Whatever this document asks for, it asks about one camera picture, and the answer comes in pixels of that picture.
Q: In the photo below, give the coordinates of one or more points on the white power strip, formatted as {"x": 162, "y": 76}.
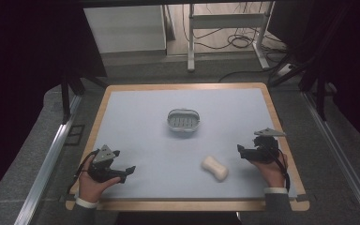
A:
{"x": 285, "y": 70}

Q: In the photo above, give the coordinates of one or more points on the grey soap dish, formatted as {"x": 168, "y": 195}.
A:
{"x": 183, "y": 120}

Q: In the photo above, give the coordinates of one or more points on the person's left hand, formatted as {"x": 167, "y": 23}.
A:
{"x": 91, "y": 187}

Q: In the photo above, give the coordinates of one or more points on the person's right hand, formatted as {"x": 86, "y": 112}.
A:
{"x": 272, "y": 173}

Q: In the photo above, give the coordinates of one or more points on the black metal stand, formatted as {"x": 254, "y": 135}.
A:
{"x": 320, "y": 93}
{"x": 66, "y": 97}

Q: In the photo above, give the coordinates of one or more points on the dark curtain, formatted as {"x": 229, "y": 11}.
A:
{"x": 22, "y": 78}
{"x": 350, "y": 62}

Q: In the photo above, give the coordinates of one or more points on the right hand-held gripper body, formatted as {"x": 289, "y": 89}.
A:
{"x": 266, "y": 146}

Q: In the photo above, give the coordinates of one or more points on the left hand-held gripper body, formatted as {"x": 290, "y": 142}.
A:
{"x": 103, "y": 162}

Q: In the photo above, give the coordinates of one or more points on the white cabinet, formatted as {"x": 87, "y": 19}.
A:
{"x": 126, "y": 28}

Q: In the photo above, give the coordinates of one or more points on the white metal desk frame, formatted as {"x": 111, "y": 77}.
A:
{"x": 228, "y": 21}

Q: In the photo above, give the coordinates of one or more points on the cream soap bar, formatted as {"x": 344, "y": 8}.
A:
{"x": 215, "y": 168}

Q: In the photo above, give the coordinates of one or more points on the light blue table mat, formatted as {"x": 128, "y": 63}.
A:
{"x": 168, "y": 150}

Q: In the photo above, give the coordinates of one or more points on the person's dark clothing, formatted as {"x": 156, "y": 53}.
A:
{"x": 178, "y": 219}

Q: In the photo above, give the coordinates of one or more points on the aluminium rail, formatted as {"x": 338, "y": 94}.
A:
{"x": 343, "y": 159}
{"x": 45, "y": 165}

